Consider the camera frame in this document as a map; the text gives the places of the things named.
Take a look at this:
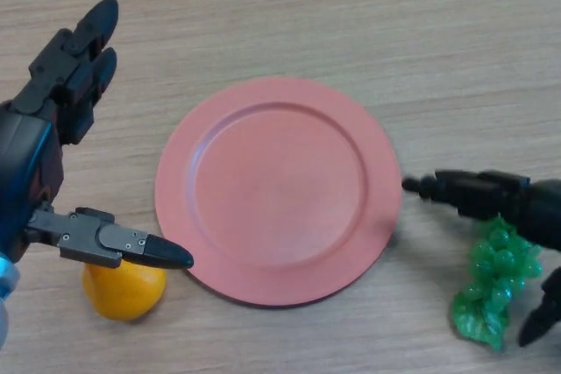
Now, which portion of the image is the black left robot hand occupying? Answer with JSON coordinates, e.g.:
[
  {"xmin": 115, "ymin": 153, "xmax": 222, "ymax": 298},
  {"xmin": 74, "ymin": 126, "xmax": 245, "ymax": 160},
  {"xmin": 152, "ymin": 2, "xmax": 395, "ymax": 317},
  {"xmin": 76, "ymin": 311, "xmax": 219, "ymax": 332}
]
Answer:
[{"xmin": 0, "ymin": 0, "xmax": 195, "ymax": 270}]

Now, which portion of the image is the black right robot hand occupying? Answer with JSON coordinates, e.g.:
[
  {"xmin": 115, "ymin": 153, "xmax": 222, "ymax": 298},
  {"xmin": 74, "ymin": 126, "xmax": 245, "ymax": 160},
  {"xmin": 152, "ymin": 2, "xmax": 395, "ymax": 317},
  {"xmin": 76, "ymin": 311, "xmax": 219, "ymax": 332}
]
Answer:
[{"xmin": 401, "ymin": 168, "xmax": 561, "ymax": 348}]

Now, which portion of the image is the green grapes bunch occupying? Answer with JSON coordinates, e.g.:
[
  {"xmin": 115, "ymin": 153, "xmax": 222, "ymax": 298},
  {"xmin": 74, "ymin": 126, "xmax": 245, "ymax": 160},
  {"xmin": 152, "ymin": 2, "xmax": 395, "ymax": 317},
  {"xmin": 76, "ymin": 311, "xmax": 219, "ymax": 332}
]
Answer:
[{"xmin": 452, "ymin": 215, "xmax": 544, "ymax": 352}]

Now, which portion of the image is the pink round plate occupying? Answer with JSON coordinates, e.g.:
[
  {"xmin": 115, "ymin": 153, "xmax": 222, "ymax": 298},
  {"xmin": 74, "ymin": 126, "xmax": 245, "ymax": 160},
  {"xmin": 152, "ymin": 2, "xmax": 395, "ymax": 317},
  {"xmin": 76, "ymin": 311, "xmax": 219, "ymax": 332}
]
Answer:
[{"xmin": 153, "ymin": 75, "xmax": 403, "ymax": 308}]

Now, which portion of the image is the yellow pear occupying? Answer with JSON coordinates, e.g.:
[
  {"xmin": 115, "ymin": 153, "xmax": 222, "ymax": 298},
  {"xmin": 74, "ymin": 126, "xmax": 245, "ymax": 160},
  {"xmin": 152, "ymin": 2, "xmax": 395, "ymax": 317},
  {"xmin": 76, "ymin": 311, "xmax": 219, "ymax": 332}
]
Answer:
[{"xmin": 82, "ymin": 258, "xmax": 167, "ymax": 321}]

